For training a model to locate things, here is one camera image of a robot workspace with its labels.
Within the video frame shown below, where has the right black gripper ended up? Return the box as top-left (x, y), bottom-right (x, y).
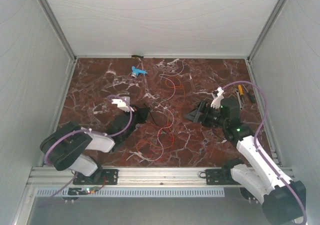
top-left (183, 99), bottom-right (227, 129)

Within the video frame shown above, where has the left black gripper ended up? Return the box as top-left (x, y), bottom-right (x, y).
top-left (122, 105), bottom-right (151, 141)

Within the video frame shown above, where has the white wire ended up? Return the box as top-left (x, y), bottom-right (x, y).
top-left (126, 58), bottom-right (186, 163)

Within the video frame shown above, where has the red wire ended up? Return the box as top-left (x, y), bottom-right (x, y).
top-left (147, 107), bottom-right (176, 161)

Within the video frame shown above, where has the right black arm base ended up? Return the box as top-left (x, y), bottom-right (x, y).
top-left (204, 168), bottom-right (239, 186)

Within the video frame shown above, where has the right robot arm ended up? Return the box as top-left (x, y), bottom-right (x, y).
top-left (184, 96), bottom-right (307, 225)

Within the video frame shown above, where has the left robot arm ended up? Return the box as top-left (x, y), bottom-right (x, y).
top-left (40, 105), bottom-right (150, 184)

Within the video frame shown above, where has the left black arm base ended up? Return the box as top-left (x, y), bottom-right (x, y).
top-left (72, 168), bottom-right (119, 186)

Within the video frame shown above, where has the blue connector plug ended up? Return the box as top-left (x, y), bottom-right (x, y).
top-left (131, 66), bottom-right (148, 78)

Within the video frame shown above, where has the silver wrench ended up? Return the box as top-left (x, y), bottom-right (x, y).
top-left (235, 89), bottom-right (244, 111)

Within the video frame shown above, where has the black yellow edge clip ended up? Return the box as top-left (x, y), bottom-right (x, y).
top-left (131, 55), bottom-right (144, 59)

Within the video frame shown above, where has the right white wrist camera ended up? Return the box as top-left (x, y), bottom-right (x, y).
top-left (210, 86), bottom-right (224, 109)

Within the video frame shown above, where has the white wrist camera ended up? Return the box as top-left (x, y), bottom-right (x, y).
top-left (210, 86), bottom-right (224, 109)
top-left (111, 96), bottom-right (130, 112)

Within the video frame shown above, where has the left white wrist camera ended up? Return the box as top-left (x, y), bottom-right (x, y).
top-left (111, 96), bottom-right (130, 112)

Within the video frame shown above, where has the yellow handled screwdriver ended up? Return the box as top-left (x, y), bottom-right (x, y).
top-left (237, 85), bottom-right (244, 96)

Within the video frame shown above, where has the black handled screwdriver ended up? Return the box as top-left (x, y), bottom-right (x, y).
top-left (246, 92), bottom-right (256, 104)

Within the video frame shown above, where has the slotted grey cable duct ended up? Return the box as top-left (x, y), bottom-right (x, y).
top-left (36, 187), bottom-right (225, 198)

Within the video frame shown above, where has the aluminium front rail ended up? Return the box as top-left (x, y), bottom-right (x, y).
top-left (27, 166), bottom-right (207, 187)

